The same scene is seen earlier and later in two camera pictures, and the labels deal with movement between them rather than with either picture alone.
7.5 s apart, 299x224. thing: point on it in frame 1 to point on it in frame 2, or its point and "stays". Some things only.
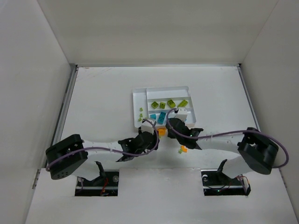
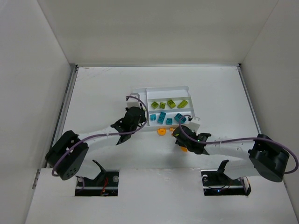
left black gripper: [152, 138] to [139, 114]
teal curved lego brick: [153, 116] stays
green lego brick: [154, 104] stays
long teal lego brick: [161, 117] stays
